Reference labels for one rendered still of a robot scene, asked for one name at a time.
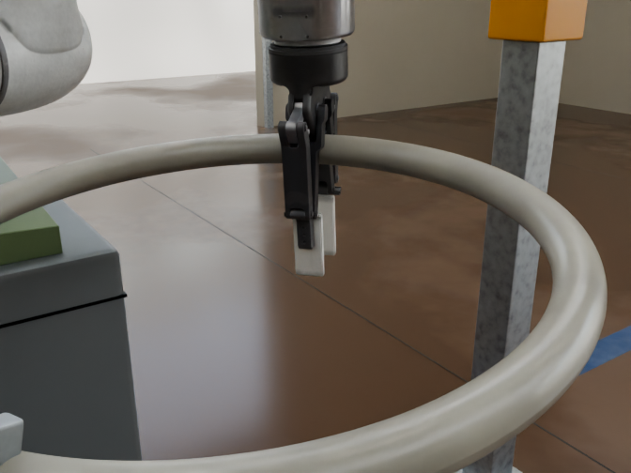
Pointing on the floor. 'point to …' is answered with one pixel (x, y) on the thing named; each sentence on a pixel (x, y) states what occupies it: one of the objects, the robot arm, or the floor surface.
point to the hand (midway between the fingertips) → (315, 236)
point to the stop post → (515, 325)
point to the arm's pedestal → (69, 348)
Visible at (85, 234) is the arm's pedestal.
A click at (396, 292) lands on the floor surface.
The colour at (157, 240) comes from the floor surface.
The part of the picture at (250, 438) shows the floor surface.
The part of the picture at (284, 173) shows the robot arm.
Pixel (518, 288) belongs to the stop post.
